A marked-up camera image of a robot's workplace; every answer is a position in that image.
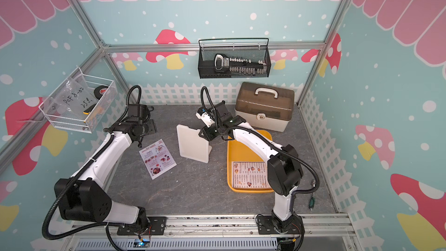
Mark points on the yellow black tool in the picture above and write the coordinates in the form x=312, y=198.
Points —
x=95, y=109

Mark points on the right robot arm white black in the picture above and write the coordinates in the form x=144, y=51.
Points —
x=287, y=174

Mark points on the beige storage box brown lid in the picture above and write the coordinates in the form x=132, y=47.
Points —
x=265, y=107

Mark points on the clear wire wall basket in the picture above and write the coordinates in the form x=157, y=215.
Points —
x=60, y=118

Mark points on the labelled plastic bag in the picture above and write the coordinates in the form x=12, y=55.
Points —
x=75, y=98

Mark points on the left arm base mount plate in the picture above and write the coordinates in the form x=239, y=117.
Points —
x=154, y=225

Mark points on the food menu card with photos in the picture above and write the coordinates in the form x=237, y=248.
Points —
x=250, y=176

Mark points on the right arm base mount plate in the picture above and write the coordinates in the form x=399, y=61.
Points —
x=269, y=225

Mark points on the white acrylic menu holder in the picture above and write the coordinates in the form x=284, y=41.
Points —
x=191, y=145

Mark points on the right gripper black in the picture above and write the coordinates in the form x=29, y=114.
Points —
x=206, y=133

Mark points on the pink dessert menu card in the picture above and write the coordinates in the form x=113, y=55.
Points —
x=157, y=159

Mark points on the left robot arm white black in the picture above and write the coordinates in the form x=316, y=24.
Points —
x=82, y=197

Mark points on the yellow plastic tray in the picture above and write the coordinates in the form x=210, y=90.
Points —
x=238, y=152

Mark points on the black tape roll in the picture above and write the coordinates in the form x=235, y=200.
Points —
x=100, y=91

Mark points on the socket set in basket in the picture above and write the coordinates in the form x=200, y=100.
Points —
x=239, y=67

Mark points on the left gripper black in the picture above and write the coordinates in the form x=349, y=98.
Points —
x=152, y=128

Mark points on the aluminium front rail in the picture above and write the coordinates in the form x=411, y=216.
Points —
x=244, y=225

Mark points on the black wire mesh basket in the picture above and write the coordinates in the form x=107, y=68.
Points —
x=254, y=49

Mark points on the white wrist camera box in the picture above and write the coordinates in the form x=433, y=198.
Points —
x=203, y=115

